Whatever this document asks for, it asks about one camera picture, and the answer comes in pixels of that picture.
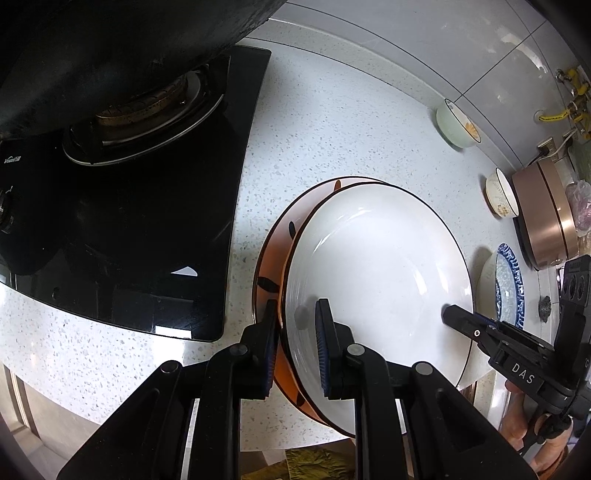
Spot pale green floral bowl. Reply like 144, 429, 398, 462
436, 99, 482, 149

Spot black gas stove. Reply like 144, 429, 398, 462
1, 46, 271, 342

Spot right hand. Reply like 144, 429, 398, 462
500, 380, 573, 479

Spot plastic bag of vegetables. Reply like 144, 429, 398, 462
565, 180, 591, 237

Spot white plate black rim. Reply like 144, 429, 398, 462
280, 182, 473, 436

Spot blue patterned white bowl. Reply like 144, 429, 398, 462
476, 243, 526, 329

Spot rose gold rice cooker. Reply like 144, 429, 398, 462
512, 159, 579, 270

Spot small dark stone object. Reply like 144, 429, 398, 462
538, 295, 552, 323

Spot orange plate black leaves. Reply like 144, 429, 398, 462
252, 176, 381, 426

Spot dark wok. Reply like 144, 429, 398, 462
1, 1, 283, 139

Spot cream bowl brown rim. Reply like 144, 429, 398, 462
485, 168, 519, 218

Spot yellow gas valve pipes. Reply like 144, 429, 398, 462
535, 65, 590, 141

